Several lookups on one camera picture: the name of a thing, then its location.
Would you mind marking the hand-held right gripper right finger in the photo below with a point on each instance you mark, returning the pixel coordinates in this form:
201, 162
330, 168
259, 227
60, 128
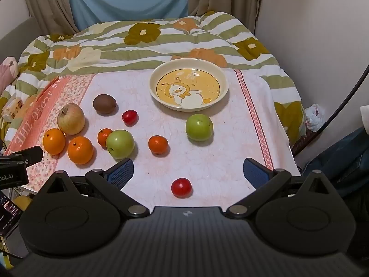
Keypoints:
255, 173

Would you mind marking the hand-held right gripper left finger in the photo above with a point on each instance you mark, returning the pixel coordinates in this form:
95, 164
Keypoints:
121, 175

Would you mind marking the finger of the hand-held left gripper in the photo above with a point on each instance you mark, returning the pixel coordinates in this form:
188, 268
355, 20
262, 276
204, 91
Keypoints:
31, 154

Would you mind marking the large orange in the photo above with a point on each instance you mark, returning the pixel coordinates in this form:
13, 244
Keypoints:
80, 150
54, 142

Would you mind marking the green apple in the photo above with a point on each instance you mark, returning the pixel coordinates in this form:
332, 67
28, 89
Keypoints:
199, 127
120, 144

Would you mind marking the red-yellow apple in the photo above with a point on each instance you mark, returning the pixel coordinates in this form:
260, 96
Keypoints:
71, 119

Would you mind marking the red cherry tomato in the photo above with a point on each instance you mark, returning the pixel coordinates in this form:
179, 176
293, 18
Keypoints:
129, 117
181, 187

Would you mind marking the brown kiwi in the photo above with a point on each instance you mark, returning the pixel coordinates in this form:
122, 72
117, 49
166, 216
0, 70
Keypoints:
104, 104

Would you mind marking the cream plate with duck print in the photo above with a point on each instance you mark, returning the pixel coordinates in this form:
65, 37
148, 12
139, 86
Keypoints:
187, 92

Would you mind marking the phone with lit screen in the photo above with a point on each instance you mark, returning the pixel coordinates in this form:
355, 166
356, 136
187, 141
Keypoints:
8, 213

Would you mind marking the small mandarin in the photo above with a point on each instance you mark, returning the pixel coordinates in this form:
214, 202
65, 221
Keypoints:
158, 144
103, 138

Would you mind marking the cream patterned plush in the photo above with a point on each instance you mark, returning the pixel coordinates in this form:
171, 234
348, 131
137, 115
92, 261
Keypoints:
12, 109

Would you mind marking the white plastic bag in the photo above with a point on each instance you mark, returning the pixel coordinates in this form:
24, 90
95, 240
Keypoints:
314, 117

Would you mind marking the pink plush toy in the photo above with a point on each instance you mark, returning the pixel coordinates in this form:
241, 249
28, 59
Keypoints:
8, 72

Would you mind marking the dark blue clothing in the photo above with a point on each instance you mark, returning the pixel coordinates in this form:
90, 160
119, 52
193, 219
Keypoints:
340, 157

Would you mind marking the grey headboard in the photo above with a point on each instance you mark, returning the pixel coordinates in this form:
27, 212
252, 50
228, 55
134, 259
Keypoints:
16, 36

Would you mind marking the striped floral quilt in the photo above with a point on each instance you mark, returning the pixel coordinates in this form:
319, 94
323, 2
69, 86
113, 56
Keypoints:
173, 36

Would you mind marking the blue cloth drape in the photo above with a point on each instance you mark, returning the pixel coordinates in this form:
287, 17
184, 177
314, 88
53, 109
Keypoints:
126, 0

